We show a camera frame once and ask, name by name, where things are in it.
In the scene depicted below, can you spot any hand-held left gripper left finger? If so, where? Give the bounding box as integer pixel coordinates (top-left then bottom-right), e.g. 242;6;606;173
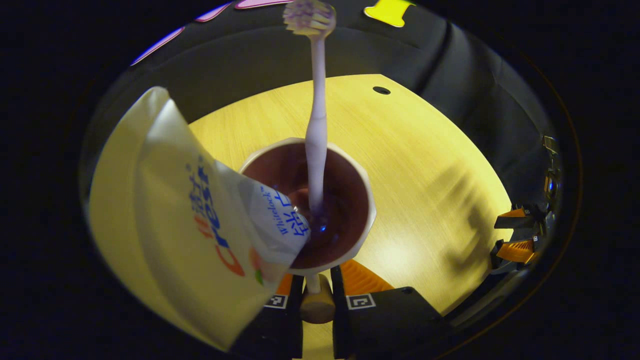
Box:
230;274;305;360

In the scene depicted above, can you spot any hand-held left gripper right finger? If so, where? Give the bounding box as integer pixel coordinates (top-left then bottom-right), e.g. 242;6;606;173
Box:
330;259;446;360

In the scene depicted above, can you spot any cream cup with wooden handle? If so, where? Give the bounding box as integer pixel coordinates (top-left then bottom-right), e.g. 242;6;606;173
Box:
240;137;377;325

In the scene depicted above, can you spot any white toothpaste tube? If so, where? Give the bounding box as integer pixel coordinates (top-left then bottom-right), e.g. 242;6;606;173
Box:
89;86;312;352

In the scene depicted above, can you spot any white toothbrush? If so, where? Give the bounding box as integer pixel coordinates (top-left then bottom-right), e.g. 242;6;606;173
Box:
283;0;337;216

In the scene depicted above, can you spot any wooden desktop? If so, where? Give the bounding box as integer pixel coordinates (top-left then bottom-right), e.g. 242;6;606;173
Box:
89;74;513;360

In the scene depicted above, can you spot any black backdrop cloth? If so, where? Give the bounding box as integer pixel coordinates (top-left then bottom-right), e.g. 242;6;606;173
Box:
80;0;563;241

